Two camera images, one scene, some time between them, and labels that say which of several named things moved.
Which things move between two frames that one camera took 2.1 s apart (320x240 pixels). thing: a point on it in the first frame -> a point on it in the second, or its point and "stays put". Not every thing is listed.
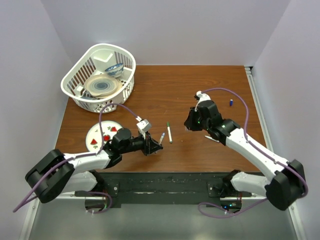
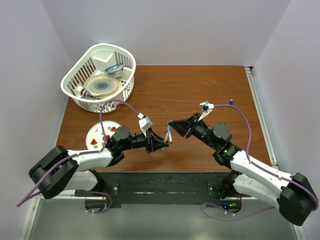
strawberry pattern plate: x=93 y=137 stays put
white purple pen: x=161 y=138 -> x=166 y=136
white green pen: x=169 y=133 stays put
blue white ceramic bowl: x=115 y=70 stays put
